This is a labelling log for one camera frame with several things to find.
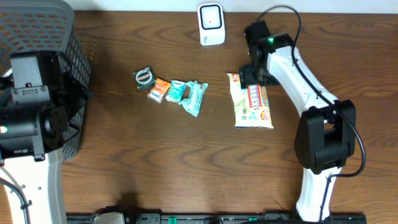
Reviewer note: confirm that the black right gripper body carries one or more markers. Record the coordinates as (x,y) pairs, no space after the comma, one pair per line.
(251,75)

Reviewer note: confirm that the large yellow snack bag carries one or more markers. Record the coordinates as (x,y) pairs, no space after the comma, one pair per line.
(251,104)

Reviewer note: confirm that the black round-logo snack packet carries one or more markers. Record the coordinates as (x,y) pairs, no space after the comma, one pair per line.
(145,78)

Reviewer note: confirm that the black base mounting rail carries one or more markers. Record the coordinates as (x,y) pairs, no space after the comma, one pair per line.
(268,217)

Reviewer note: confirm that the teal candy packet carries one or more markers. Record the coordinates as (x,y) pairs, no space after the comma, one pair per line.
(176,91)

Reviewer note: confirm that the orange candy packet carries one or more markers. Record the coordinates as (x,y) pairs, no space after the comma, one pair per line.
(159,90)

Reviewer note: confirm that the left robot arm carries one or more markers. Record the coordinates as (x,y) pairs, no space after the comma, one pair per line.
(36,123)

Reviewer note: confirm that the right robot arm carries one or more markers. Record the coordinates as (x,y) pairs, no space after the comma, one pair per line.
(324,138)

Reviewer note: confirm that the white barcode scanner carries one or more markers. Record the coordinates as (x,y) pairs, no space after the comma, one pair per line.
(211,24)

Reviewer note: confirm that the dark grey plastic basket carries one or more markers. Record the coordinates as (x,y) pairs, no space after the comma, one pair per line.
(43,25)

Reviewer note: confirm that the light green snack packet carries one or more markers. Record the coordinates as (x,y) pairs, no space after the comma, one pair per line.
(192,103)

